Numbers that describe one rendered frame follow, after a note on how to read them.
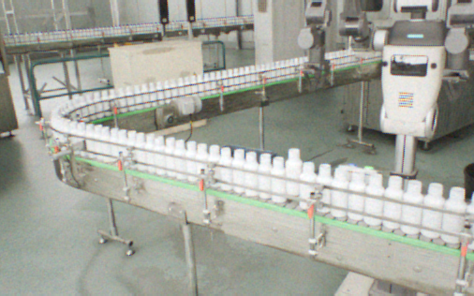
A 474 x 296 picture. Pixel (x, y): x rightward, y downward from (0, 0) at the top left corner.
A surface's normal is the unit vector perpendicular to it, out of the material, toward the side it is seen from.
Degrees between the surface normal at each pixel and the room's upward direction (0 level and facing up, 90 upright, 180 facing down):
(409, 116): 90
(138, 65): 90
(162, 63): 90
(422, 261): 90
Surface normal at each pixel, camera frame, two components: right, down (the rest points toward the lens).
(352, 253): -0.55, 0.30
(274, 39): 0.65, 0.22
